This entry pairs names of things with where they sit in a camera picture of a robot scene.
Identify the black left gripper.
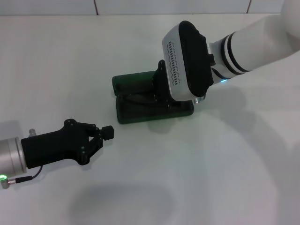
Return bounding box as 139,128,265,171
21,119,115,166

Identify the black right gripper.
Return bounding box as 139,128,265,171
151,60,176,110

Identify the left gripper plug with cable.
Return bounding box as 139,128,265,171
0,128,45,189

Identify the green glasses case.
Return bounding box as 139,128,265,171
112,71,195,124

